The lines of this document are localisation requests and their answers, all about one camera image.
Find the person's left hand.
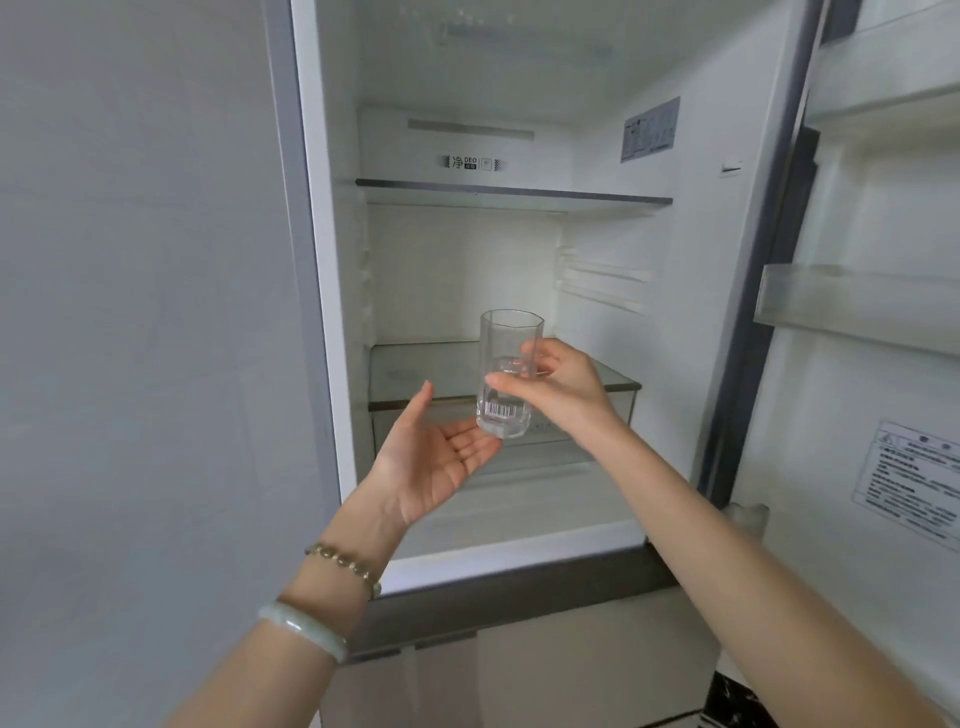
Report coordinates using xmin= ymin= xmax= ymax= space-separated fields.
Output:
xmin=363 ymin=380 xmax=502 ymax=529

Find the person's right hand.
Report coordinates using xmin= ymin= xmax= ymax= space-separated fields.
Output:
xmin=485 ymin=337 xmax=628 ymax=453

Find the clear drinking glass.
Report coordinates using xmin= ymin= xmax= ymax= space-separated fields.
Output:
xmin=476 ymin=308 xmax=546 ymax=441

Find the silver refrigerator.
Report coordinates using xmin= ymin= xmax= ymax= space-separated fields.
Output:
xmin=262 ymin=0 xmax=826 ymax=728

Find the person's right forearm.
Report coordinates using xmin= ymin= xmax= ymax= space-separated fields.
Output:
xmin=592 ymin=427 xmax=948 ymax=728

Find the person's left forearm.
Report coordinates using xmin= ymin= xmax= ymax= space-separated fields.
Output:
xmin=168 ymin=491 xmax=410 ymax=728

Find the clear crisper drawer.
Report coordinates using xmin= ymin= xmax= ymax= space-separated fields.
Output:
xmin=366 ymin=340 xmax=643 ymax=475

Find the white jade bangle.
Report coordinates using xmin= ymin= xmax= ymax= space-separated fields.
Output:
xmin=257 ymin=599 xmax=351 ymax=666

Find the brown beaded bracelet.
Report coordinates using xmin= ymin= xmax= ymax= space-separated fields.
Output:
xmin=304 ymin=542 xmax=383 ymax=601

